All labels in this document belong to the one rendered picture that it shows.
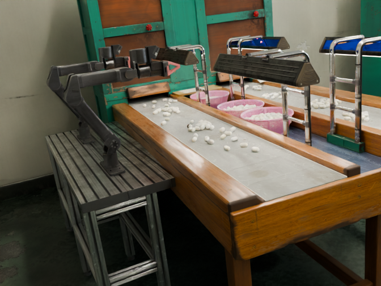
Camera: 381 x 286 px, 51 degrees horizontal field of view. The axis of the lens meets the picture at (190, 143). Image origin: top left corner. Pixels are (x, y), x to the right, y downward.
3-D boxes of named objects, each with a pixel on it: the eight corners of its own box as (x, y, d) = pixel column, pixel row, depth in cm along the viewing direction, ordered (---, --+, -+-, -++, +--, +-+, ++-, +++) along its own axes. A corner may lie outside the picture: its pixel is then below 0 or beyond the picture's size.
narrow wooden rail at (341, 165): (347, 201, 130) (347, 169, 127) (170, 109, 293) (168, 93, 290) (360, 196, 132) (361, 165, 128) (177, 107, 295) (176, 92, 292)
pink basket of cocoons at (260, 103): (244, 129, 214) (243, 112, 211) (209, 123, 233) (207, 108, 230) (274, 117, 230) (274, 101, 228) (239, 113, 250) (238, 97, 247)
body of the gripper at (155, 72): (158, 60, 185) (143, 62, 182) (166, 61, 176) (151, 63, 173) (160, 74, 187) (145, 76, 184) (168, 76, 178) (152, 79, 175)
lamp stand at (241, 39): (244, 112, 250) (238, 38, 237) (229, 106, 268) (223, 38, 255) (270, 106, 256) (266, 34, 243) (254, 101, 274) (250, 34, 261)
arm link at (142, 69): (147, 61, 181) (132, 62, 178) (151, 61, 176) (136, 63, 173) (148, 76, 183) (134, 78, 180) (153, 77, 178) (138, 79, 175)
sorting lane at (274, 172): (266, 207, 119) (266, 200, 118) (129, 108, 282) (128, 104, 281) (347, 183, 128) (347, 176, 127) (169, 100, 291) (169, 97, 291)
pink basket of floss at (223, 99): (221, 113, 254) (220, 98, 251) (184, 113, 266) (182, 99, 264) (236, 103, 277) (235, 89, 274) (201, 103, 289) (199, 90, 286)
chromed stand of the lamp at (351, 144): (359, 153, 163) (360, 40, 149) (326, 141, 181) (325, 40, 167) (395, 143, 169) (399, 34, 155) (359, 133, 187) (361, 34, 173)
